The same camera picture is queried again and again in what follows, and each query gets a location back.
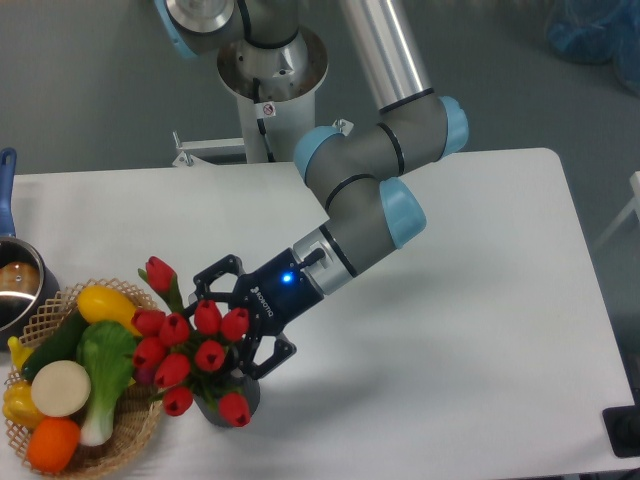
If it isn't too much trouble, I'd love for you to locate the white frame at right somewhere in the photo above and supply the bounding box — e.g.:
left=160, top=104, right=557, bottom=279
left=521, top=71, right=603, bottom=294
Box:
left=593, top=171, right=639, bottom=251

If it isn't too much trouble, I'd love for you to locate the beige round disc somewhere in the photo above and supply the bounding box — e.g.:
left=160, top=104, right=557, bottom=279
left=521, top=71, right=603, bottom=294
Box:
left=31, top=360, right=91, bottom=417

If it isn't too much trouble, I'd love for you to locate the dark grey ribbed vase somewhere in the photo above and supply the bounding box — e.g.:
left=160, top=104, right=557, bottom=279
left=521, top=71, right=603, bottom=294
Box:
left=194, top=376, right=261, bottom=428

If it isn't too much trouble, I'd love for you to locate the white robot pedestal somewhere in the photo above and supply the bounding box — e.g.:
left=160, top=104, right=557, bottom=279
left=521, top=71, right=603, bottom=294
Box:
left=171, top=24, right=354, bottom=168

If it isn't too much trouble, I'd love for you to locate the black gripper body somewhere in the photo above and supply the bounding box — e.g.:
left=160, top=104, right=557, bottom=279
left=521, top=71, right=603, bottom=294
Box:
left=231, top=249, right=324, bottom=335

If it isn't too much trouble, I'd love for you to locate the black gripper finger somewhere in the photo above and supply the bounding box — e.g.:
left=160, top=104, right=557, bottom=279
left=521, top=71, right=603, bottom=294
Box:
left=183, top=254, right=245, bottom=319
left=230, top=330, right=296, bottom=380

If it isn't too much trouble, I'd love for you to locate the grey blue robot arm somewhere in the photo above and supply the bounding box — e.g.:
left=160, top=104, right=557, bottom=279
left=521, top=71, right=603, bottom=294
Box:
left=194, top=1, right=469, bottom=379

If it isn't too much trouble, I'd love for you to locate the yellow bell pepper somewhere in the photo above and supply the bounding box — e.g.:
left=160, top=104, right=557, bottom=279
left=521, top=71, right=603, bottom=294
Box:
left=2, top=381, right=45, bottom=430

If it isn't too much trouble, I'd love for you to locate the red tulip bouquet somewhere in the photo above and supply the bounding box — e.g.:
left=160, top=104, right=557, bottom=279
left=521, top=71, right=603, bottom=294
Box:
left=132, top=256, right=249, bottom=417

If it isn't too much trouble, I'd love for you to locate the black device at edge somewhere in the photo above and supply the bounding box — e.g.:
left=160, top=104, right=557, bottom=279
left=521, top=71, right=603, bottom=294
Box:
left=602, top=405, right=639, bottom=458

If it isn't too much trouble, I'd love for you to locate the green cucumber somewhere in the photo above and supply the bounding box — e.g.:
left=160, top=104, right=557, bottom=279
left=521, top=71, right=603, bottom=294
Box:
left=21, top=310, right=89, bottom=382

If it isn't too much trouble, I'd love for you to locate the blue plastic bag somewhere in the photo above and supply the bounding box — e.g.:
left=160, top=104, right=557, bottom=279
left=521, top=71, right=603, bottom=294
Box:
left=544, top=1, right=639, bottom=95

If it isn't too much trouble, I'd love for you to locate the blue handled saucepan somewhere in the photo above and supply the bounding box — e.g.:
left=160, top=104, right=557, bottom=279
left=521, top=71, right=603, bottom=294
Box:
left=1, top=147, right=59, bottom=352

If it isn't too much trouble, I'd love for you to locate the orange fruit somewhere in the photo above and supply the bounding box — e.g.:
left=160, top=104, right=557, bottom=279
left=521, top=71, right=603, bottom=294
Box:
left=26, top=417, right=80, bottom=474

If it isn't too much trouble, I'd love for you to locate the yellow squash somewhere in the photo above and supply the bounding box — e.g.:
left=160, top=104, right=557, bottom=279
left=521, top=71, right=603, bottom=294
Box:
left=76, top=285, right=148, bottom=337

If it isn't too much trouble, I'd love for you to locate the woven wicker basket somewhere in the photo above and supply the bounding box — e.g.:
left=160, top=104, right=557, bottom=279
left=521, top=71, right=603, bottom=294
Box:
left=4, top=279, right=161, bottom=479

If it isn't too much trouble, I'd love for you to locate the green bok choy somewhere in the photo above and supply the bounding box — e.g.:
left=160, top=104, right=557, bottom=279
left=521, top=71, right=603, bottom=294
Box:
left=76, top=321, right=137, bottom=447

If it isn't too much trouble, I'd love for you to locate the dark red radish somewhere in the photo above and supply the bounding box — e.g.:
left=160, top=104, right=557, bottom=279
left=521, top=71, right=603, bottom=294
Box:
left=132, top=369, right=155, bottom=386

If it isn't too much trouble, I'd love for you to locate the yellow banana tip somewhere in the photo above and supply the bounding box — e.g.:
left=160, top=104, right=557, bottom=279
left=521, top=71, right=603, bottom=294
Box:
left=7, top=336, right=34, bottom=371

